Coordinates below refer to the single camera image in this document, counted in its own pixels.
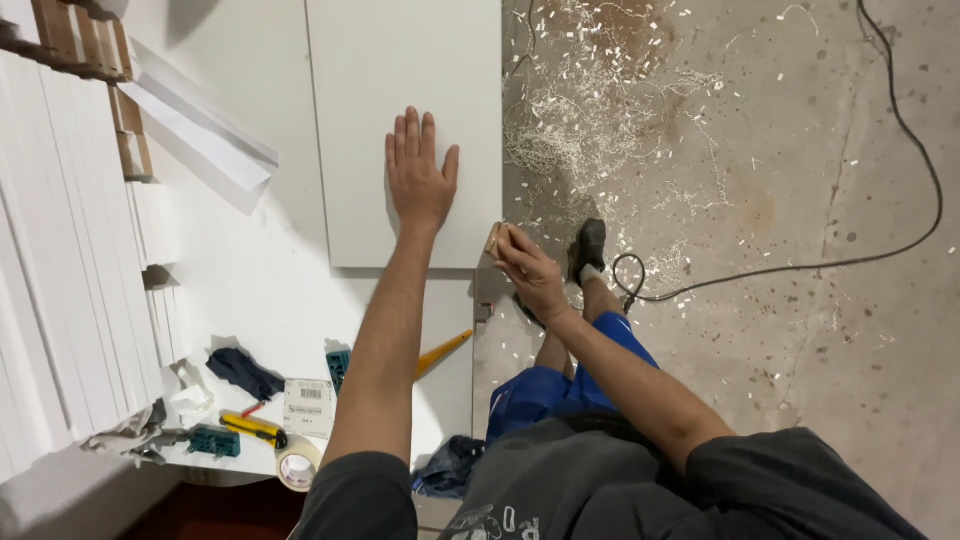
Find person's left hand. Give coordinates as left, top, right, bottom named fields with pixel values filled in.
left=384, top=106, right=461, bottom=235

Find person's right hand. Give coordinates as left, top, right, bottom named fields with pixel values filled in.
left=495, top=223, right=576, bottom=327

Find wooden sanding block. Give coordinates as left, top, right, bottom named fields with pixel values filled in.
left=483, top=221, right=510, bottom=261

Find white board panel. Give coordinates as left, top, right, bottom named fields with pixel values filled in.
left=304, top=0, right=504, bottom=270

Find black shoe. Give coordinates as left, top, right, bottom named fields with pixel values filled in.
left=567, top=218, right=608, bottom=286

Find blue shorts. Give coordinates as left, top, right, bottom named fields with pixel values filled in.
left=485, top=311, right=661, bottom=445

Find pile of white shavings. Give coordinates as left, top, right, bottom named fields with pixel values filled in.
left=502, top=0, right=740, bottom=226

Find small teal plastic jig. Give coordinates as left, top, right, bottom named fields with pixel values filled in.
left=326, top=349, right=353, bottom=396

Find crumpled denim cloth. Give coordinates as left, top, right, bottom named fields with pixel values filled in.
left=410, top=435, right=487, bottom=501

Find dark grey t-shirt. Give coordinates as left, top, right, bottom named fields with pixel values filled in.
left=288, top=416, right=931, bottom=540

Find white printed label sheet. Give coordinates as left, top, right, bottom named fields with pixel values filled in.
left=282, top=378, right=338, bottom=441

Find dark blue cloth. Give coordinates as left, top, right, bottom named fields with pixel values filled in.
left=205, top=347, right=287, bottom=403

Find roll of clear packing tape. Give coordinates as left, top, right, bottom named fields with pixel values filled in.
left=275, top=435, right=325, bottom=494

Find yellow black utility knife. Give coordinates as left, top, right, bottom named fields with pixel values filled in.
left=218, top=411, right=290, bottom=451

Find white folded angle strip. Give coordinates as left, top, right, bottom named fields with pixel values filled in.
left=118, top=39, right=281, bottom=193

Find crumpled white paper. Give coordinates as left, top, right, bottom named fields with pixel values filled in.
left=166, top=360, right=217, bottom=430

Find teal jig with black knobs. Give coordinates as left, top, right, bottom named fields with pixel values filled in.
left=183, top=423, right=243, bottom=460

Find grey rag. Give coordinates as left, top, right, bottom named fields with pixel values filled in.
left=79, top=399, right=189, bottom=468

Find stack of white panels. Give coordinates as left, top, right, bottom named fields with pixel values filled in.
left=0, top=49, right=195, bottom=486

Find row of brown wooden blocks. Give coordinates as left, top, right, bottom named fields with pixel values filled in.
left=0, top=0, right=156, bottom=184

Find yellow tool handle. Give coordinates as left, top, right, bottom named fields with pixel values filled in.
left=414, top=329, right=475, bottom=381

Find thin black cable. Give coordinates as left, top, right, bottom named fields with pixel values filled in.
left=510, top=0, right=538, bottom=78

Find thick black power cable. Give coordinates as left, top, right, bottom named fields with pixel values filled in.
left=612, top=0, right=945, bottom=315

